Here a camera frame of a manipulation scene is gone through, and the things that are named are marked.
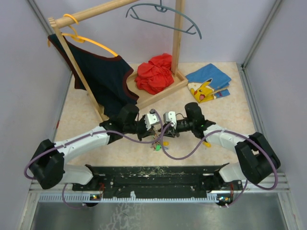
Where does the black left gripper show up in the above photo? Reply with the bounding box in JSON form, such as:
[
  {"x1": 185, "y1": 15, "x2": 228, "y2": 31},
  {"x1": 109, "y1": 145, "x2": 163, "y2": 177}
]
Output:
[{"x1": 125, "y1": 115, "x2": 155, "y2": 141}]

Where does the steel key organizer yellow handle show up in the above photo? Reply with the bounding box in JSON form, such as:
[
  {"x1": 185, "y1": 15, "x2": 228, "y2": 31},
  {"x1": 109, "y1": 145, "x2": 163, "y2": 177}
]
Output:
[{"x1": 151, "y1": 130, "x2": 168, "y2": 151}]

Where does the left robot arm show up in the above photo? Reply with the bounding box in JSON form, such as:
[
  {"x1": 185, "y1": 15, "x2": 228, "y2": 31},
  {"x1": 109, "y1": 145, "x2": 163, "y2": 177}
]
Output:
[{"x1": 24, "y1": 104, "x2": 161, "y2": 190}]

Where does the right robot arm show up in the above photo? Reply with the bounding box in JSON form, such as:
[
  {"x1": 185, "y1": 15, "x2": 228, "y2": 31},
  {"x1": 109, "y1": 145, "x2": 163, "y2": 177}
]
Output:
[{"x1": 163, "y1": 103, "x2": 281, "y2": 190}]

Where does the small yellow tag key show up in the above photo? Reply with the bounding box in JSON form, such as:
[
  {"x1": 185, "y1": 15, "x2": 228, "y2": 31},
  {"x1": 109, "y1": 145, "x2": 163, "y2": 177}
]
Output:
[{"x1": 203, "y1": 141, "x2": 212, "y2": 148}]

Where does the wooden clothes rack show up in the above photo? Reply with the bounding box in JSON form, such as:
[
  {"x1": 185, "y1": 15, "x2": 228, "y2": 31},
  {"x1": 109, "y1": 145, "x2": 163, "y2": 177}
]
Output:
[{"x1": 48, "y1": 0, "x2": 188, "y2": 121}]

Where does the blue pikachu cloth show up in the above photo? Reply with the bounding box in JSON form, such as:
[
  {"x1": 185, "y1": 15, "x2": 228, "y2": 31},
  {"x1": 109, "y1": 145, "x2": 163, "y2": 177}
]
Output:
[{"x1": 186, "y1": 63, "x2": 231, "y2": 103}]

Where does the red crumpled cloth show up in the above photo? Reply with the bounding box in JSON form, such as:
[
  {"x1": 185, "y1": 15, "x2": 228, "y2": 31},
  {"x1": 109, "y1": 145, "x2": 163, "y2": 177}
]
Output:
[{"x1": 134, "y1": 53, "x2": 174, "y2": 95}]

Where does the dark navy tank top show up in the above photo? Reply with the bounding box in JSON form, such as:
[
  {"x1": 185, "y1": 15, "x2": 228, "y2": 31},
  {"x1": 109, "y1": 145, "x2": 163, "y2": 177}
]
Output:
[{"x1": 47, "y1": 33, "x2": 140, "y2": 118}]

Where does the yellow clothes hanger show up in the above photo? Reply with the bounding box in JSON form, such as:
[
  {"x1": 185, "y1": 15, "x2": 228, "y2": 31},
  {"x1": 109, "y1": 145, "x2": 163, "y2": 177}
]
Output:
[{"x1": 47, "y1": 13, "x2": 119, "y2": 58}]

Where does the grey-blue clothes hanger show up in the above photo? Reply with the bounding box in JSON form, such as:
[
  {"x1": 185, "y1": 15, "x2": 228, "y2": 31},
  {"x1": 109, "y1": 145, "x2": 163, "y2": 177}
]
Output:
[{"x1": 125, "y1": 0, "x2": 202, "y2": 39}]

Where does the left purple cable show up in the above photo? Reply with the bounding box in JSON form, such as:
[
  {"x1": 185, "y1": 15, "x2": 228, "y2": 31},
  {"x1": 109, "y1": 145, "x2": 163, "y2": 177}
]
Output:
[{"x1": 24, "y1": 109, "x2": 165, "y2": 209}]

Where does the purple cable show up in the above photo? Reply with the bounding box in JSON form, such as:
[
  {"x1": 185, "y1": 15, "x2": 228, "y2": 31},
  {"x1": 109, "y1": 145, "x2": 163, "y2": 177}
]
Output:
[
  {"x1": 162, "y1": 122, "x2": 279, "y2": 208},
  {"x1": 24, "y1": 109, "x2": 165, "y2": 209}
]

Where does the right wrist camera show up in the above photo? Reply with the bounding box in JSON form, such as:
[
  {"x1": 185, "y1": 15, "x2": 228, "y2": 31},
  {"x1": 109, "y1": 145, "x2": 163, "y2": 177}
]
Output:
[{"x1": 163, "y1": 111, "x2": 177, "y2": 128}]

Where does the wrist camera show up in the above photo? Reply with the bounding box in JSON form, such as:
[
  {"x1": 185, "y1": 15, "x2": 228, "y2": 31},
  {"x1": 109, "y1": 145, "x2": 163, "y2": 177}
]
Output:
[
  {"x1": 163, "y1": 111, "x2": 177, "y2": 128},
  {"x1": 144, "y1": 109, "x2": 160, "y2": 130}
]

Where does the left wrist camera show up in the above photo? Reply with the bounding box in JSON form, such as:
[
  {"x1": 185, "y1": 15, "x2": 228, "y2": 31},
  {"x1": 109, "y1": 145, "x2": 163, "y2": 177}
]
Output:
[{"x1": 144, "y1": 109, "x2": 160, "y2": 130}]

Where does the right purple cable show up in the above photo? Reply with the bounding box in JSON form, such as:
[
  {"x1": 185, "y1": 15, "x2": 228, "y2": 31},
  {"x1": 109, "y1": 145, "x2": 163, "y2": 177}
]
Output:
[{"x1": 162, "y1": 122, "x2": 279, "y2": 208}]

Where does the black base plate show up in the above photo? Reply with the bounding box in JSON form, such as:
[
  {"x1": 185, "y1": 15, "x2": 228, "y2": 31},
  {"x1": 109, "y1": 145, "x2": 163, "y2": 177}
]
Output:
[{"x1": 72, "y1": 165, "x2": 243, "y2": 199}]

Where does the white slotted cable duct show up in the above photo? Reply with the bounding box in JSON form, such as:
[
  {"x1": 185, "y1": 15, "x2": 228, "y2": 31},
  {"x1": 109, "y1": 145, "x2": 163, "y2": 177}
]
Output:
[{"x1": 38, "y1": 193, "x2": 231, "y2": 204}]

